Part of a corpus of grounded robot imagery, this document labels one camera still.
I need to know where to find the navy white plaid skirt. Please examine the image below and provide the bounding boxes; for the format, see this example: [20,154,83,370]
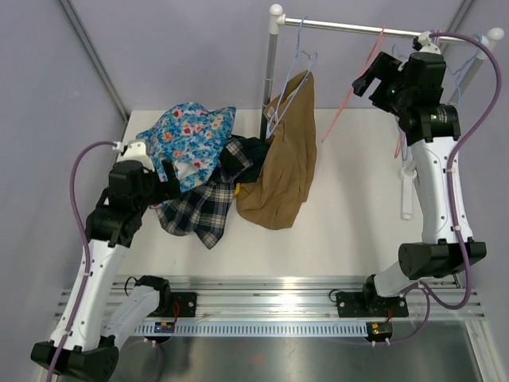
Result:
[153,137,255,251]

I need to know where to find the pink wire hanger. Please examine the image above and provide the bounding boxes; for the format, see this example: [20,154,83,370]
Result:
[394,131,404,159]
[321,25,387,143]

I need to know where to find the blue floral skirt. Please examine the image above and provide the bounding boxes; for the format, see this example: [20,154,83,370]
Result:
[136,103,236,193]

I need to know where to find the dark green plaid skirt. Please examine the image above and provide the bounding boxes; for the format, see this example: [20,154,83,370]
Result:
[217,135,269,184]

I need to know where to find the tan pleated skirt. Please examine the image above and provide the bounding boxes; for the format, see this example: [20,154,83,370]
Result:
[236,72,317,230]

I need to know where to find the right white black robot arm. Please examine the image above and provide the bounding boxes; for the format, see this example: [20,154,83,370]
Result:
[352,52,487,315]

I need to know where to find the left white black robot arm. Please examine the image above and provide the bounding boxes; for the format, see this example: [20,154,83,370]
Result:
[30,160,178,381]

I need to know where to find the metal clothes rack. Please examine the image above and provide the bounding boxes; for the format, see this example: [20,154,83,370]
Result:
[260,2,506,220]

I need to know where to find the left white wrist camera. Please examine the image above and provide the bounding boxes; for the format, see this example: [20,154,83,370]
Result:
[113,140,154,171]

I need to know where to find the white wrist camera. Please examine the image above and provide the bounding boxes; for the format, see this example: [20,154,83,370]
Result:
[412,31,441,55]
[113,140,154,171]

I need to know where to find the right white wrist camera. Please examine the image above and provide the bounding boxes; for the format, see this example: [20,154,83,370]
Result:
[412,31,441,55]

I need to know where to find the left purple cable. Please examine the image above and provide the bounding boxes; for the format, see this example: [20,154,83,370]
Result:
[43,141,165,382]

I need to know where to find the purple cable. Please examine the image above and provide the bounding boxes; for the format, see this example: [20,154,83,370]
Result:
[399,32,501,343]
[43,141,165,382]

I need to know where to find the aluminium mounting rail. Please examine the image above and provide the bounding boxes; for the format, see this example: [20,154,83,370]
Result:
[53,274,488,323]

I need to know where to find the slotted cable duct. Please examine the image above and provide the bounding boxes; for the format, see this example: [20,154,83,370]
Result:
[133,322,367,338]

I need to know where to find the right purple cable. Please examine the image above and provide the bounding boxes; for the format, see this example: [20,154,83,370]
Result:
[399,32,501,343]

